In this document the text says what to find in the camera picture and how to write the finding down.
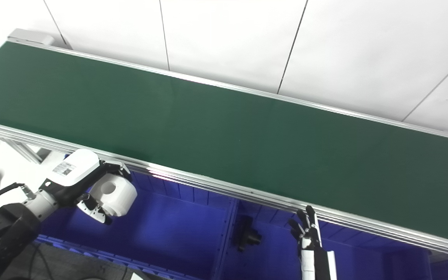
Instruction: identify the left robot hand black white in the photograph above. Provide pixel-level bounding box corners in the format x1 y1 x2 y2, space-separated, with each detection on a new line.
38 149 133 226

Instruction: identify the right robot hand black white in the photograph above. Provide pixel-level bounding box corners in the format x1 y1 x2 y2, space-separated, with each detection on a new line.
288 206 338 280

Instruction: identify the white round part with hole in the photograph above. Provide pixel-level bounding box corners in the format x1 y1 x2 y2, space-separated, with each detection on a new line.
90 173 138 217

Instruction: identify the aluminium conveyor support leg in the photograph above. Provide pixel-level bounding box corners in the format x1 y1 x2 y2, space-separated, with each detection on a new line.
3 139 51 165

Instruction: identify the black plastic part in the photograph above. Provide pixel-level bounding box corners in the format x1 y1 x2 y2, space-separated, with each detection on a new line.
237 215 263 252

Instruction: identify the grey conveyor end box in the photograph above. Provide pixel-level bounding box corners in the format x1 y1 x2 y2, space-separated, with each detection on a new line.
8 28 56 47

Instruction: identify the green conveyor belt aluminium frame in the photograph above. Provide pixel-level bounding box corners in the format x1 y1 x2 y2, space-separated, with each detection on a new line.
0 39 448 260

